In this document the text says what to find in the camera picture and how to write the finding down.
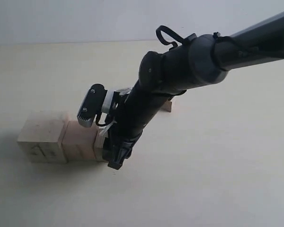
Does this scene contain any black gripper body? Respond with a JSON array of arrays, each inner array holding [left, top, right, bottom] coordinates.
[[108, 82, 173, 144]]

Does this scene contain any third largest wooden cube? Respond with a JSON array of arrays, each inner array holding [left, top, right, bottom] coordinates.
[[93, 128, 108, 162]]

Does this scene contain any smallest wooden cube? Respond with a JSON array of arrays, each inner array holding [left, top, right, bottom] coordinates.
[[160, 100, 172, 113]]

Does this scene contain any second largest wooden cube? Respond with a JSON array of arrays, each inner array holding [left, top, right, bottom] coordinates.
[[62, 121, 99, 162]]

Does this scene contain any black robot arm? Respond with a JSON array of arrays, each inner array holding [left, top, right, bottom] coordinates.
[[103, 12, 284, 170]]

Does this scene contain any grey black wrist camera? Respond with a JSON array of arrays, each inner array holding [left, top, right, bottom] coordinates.
[[77, 84, 119, 128]]

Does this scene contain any black cable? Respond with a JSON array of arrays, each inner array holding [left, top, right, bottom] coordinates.
[[155, 25, 197, 47]]

